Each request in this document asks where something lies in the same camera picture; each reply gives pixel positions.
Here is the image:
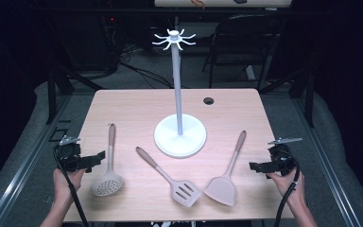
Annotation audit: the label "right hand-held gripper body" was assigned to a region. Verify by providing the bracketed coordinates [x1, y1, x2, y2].
[268, 136, 303, 177]

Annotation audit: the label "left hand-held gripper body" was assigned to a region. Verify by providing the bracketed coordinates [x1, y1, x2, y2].
[57, 135, 88, 173]

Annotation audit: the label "beige solid spatula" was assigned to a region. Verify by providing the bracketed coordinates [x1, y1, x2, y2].
[203, 130, 248, 207]

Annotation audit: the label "beige slotted spatula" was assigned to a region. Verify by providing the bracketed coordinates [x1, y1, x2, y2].
[134, 146, 203, 209]

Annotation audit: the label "white utensil rack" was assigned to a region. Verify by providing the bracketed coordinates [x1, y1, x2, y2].
[151, 27, 208, 159]

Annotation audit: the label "person's left hand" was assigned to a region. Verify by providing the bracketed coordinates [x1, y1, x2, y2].
[52, 167, 88, 205]

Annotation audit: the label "person's right hand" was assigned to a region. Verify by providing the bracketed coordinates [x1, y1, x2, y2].
[266, 167, 306, 206]

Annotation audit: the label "beige perforated skimmer spoon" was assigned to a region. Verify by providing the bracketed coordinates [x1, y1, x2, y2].
[90, 122, 125, 198]

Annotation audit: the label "black folding chair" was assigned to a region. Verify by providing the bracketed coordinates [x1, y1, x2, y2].
[201, 13, 285, 93]

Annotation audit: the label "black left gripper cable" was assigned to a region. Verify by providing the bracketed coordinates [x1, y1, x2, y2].
[52, 143, 91, 227]

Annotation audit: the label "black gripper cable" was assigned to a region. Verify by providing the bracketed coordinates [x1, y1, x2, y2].
[52, 143, 91, 227]
[273, 150, 301, 227]

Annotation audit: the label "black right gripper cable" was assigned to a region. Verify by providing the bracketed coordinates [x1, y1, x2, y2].
[273, 150, 301, 227]

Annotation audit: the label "metal floor rail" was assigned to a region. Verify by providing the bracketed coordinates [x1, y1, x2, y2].
[290, 96, 363, 227]
[0, 94, 74, 227]

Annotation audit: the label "black frame stand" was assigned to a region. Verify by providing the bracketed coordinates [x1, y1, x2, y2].
[258, 67, 317, 129]
[44, 67, 106, 126]

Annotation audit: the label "black floor cables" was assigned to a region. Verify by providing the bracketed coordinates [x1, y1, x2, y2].
[118, 43, 175, 90]

